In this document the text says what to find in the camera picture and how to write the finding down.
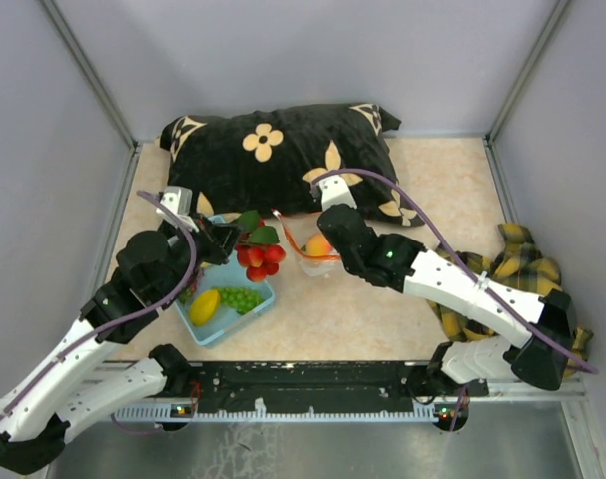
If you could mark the black flower pattern pillow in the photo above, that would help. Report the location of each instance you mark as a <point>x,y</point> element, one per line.
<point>267,161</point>

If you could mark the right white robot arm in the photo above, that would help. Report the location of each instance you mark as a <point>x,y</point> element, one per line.
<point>532,332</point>

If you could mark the light blue plastic basket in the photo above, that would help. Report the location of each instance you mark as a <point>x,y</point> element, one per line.
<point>226,321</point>

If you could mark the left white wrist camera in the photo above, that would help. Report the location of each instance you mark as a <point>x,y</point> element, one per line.
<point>177,200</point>

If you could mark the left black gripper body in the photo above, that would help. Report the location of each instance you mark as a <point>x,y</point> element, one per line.
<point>181,249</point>

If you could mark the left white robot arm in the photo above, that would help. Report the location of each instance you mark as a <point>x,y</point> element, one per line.
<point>48,409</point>

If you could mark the orange peach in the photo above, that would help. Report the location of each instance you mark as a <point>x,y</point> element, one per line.
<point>318,245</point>

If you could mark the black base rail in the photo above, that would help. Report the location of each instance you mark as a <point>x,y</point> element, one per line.
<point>306,392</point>

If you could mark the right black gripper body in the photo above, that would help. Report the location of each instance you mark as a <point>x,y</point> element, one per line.
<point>351,264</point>

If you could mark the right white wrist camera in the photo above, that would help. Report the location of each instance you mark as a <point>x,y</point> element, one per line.
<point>334,191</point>

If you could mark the clear zip top bag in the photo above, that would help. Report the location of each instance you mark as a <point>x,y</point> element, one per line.
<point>297,230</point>

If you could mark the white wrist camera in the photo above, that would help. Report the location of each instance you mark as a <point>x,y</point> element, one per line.
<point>334,191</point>
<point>177,200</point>

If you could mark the yellow black plaid cloth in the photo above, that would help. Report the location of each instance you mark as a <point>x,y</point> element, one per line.
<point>520,265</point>

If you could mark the red strawberry bunch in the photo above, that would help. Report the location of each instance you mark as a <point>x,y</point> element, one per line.
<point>258,248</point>

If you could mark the green grape bunch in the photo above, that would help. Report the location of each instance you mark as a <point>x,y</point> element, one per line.
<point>240,299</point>

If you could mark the purple grape bunch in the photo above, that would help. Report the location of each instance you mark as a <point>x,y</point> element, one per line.
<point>187,294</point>

